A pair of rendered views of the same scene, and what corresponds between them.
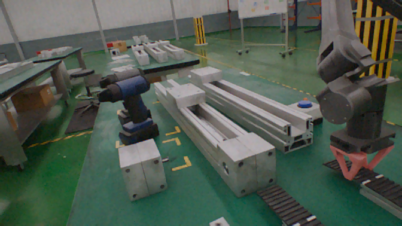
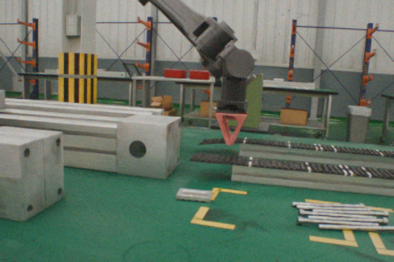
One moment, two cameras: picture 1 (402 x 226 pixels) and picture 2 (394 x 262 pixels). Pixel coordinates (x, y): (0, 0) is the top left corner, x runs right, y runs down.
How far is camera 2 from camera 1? 0.47 m
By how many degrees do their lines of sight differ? 60
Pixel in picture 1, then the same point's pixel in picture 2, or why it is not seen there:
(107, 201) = not seen: outside the picture
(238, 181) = (167, 154)
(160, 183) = (58, 186)
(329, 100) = (236, 56)
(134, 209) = (47, 224)
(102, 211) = not seen: outside the picture
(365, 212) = not seen: hidden behind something
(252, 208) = (189, 179)
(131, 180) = (28, 174)
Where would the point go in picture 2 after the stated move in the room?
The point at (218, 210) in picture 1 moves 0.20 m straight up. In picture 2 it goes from (162, 190) to (166, 59)
